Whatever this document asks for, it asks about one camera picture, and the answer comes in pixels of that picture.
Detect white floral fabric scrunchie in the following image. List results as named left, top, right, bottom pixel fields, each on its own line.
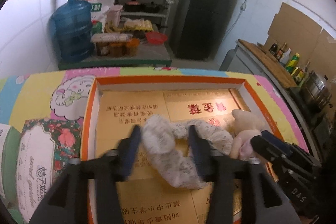
left=142, top=115, right=233, bottom=189

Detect pink dress plush doll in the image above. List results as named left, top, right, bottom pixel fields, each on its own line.
left=229, top=109, right=266, bottom=160

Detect orange gold shallow box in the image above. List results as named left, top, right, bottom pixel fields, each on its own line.
left=80, top=74, right=281, bottom=223

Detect floral tissue box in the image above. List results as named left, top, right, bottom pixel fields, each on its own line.
left=1, top=118, right=81, bottom=223

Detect steel pot with lid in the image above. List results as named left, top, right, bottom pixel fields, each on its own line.
left=299, top=71, right=331, bottom=111

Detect colourful cartoon table cloth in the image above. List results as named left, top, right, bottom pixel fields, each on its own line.
left=1, top=67, right=307, bottom=160

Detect low green table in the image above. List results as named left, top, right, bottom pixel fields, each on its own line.
left=58, top=42, right=172, bottom=71

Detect wooden cutting board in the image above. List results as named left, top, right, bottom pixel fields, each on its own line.
left=236, top=39, right=297, bottom=90

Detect green yellow bottle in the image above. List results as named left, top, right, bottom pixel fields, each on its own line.
left=285, top=53, right=300, bottom=74

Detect red plastic basket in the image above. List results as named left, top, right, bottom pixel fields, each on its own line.
left=145, top=31, right=168, bottom=45

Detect egg tray with eggs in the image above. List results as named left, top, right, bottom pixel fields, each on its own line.
left=123, top=19, right=153, bottom=32

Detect blue water jug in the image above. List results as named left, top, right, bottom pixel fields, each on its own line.
left=51, top=0, right=94, bottom=63

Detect black refrigerator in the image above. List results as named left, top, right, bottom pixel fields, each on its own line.
left=169, top=0, right=230, bottom=60

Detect white rice bag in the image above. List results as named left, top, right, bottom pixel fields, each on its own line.
left=85, top=0, right=115, bottom=35

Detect brown cardboard wall sheet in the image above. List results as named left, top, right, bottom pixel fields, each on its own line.
left=265, top=3, right=336, bottom=80

